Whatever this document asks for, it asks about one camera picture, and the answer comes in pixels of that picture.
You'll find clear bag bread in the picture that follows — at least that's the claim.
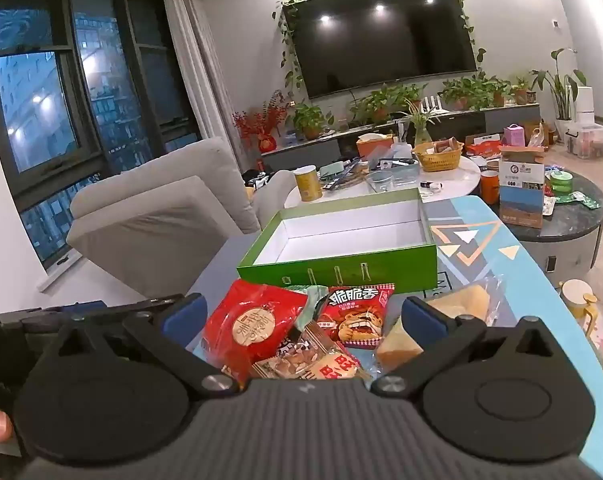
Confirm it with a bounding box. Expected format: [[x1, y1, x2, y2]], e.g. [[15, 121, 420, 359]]
[[376, 276, 505, 372]]

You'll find red round-cake snack bag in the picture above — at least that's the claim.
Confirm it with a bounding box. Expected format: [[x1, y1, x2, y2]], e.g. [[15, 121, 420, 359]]
[[202, 280, 307, 384]]

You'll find red crispy noodle snack bag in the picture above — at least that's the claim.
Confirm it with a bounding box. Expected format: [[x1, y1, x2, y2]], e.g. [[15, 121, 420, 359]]
[[317, 284, 395, 350]]

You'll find green snack bag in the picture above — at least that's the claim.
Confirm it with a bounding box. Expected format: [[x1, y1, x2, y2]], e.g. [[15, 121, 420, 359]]
[[287, 285, 329, 332]]

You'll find brown nut snack bag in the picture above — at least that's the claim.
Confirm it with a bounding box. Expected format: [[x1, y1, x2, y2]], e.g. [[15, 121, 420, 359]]
[[251, 322, 356, 380]]

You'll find rice cracker pack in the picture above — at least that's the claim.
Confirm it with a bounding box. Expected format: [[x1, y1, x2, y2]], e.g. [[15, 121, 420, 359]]
[[301, 352, 370, 380]]

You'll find blue patterned table mat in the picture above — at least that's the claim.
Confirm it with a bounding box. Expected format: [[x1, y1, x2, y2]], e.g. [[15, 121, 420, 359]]
[[185, 195, 603, 406]]

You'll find grey sofa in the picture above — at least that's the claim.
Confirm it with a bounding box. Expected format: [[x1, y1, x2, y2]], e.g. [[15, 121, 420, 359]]
[[67, 138, 296, 298]]

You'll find green gift box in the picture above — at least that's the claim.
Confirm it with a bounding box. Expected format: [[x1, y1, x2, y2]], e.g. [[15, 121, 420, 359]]
[[237, 188, 438, 292]]

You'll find white round coffee table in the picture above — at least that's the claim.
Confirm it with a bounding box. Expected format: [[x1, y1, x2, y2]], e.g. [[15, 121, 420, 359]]
[[284, 152, 483, 209]]

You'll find orange cup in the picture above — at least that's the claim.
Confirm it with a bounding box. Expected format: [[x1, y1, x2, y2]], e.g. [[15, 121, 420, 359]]
[[480, 170, 500, 206]]

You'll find blue grey tray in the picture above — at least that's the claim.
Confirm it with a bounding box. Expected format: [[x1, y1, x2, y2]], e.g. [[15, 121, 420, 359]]
[[367, 158, 421, 193]]

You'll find yellow woven basket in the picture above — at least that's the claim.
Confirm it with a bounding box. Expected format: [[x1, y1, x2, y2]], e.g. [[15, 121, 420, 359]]
[[413, 138, 463, 172]]

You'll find dark round side table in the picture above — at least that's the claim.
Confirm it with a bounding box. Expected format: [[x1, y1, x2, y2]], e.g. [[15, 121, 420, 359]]
[[509, 170, 603, 284]]

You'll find white blue carton box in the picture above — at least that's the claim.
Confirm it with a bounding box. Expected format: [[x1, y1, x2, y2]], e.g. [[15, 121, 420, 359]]
[[499, 146, 545, 229]]

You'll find yellow canister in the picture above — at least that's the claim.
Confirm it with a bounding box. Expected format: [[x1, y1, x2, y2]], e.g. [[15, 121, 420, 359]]
[[292, 165, 323, 203]]

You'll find orange tissue box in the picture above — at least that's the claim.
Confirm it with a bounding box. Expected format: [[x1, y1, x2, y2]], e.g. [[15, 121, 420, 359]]
[[357, 132, 394, 158]]

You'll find pink box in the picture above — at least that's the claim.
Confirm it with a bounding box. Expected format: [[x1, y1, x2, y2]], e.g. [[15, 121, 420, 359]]
[[502, 124, 526, 148]]

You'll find tv cabinet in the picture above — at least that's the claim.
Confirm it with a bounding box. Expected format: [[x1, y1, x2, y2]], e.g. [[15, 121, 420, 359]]
[[261, 104, 541, 171]]

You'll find red flower arrangement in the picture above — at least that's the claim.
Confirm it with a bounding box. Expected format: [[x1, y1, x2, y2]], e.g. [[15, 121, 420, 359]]
[[232, 90, 289, 154]]

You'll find clear storage bin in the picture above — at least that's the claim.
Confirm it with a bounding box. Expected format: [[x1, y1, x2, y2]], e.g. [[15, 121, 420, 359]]
[[565, 124, 603, 159]]

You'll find white curtain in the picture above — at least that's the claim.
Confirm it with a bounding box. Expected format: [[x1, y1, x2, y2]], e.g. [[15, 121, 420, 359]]
[[164, 0, 252, 170]]

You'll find window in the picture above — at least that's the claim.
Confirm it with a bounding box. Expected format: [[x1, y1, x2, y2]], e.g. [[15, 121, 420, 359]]
[[0, 0, 202, 266]]

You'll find tall leafy floor plant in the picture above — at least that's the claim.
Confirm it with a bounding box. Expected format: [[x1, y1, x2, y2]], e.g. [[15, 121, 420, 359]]
[[530, 48, 588, 122]]

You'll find wall television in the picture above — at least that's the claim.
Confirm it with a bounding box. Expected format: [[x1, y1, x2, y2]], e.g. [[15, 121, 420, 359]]
[[283, 0, 477, 98]]

